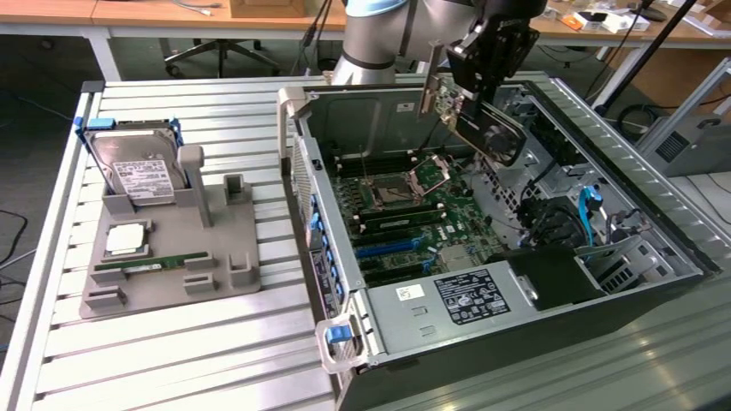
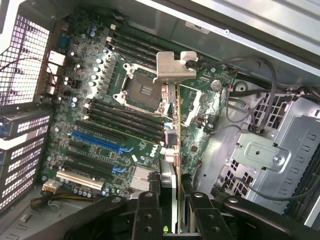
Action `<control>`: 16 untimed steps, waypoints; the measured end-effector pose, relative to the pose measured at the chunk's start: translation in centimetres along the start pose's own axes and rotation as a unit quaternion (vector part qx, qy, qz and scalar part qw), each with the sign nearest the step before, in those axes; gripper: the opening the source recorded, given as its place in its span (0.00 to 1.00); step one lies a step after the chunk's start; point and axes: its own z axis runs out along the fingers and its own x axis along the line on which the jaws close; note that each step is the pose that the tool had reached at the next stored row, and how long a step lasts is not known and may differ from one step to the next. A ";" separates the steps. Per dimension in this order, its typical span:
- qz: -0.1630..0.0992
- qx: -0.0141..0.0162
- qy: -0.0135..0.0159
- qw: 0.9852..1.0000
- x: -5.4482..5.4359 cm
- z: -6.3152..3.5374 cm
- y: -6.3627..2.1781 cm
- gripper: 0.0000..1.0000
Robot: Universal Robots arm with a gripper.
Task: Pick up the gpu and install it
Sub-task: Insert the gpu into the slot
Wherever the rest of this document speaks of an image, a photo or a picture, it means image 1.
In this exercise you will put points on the silver CPU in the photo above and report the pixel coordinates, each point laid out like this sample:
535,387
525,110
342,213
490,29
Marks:
126,240

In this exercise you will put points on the black stand pole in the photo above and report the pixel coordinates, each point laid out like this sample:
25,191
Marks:
657,43

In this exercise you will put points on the open black PC case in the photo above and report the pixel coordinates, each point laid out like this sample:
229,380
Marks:
514,364

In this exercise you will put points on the silver chipset heatsink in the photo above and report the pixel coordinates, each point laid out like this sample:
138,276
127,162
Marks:
457,257

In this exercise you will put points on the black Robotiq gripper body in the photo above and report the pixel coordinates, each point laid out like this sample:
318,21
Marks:
511,34

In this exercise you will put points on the grey printed parts rack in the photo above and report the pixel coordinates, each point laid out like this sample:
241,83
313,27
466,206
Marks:
166,240

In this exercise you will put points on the perforated metal drive cage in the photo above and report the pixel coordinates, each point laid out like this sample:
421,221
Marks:
503,184

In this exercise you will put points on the brown cardboard box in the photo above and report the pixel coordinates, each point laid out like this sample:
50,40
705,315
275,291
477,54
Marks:
269,8

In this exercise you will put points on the small white box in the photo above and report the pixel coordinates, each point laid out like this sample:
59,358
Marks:
625,25

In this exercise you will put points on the black office chair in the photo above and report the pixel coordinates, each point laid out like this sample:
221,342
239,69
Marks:
219,51

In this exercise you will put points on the black plastic shroud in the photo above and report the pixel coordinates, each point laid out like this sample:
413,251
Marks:
549,274

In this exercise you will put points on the hard disk with blue bracket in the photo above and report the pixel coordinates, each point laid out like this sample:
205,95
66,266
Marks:
143,171

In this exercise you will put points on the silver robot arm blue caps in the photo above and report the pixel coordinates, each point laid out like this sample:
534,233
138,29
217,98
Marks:
371,43

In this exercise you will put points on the metal socket cover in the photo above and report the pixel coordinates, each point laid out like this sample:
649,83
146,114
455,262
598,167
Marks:
431,173

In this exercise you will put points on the grey metal cabinet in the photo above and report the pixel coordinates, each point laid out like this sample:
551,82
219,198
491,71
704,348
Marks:
702,145

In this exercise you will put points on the grey metal disk bay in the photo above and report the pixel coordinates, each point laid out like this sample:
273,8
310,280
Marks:
629,261

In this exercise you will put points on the graphics card with metal bracket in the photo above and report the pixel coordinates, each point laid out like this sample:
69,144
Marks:
503,137

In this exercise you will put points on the black RAM stick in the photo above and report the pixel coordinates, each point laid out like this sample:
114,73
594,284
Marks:
399,220

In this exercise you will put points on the wooden desk white legs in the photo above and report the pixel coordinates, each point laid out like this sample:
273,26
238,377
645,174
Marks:
58,17
674,36

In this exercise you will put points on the green Dell motherboard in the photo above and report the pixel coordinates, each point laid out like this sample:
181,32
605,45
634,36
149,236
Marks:
457,210

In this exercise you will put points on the black expansion slot blue latch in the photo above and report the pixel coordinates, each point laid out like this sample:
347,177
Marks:
394,265

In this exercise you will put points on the CPU socket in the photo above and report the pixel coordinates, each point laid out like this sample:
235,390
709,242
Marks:
391,190

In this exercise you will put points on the green RAM stick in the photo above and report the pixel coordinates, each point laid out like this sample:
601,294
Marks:
171,260

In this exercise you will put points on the blue case latch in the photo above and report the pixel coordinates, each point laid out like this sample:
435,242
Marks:
337,334

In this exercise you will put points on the grey power supply with labels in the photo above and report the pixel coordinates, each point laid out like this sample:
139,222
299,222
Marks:
399,325

